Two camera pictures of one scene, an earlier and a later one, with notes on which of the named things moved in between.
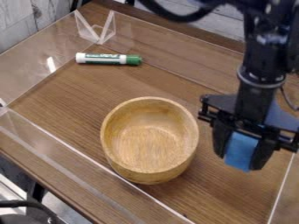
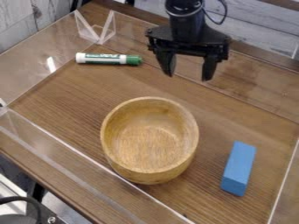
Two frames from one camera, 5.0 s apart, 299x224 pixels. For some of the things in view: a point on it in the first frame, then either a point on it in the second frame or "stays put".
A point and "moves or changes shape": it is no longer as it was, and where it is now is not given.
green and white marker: x=109 y=59 stays put
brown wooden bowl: x=149 y=136 stays put
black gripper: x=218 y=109 to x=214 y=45
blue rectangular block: x=240 y=150 moves or changes shape
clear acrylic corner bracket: x=97 y=33 stays put
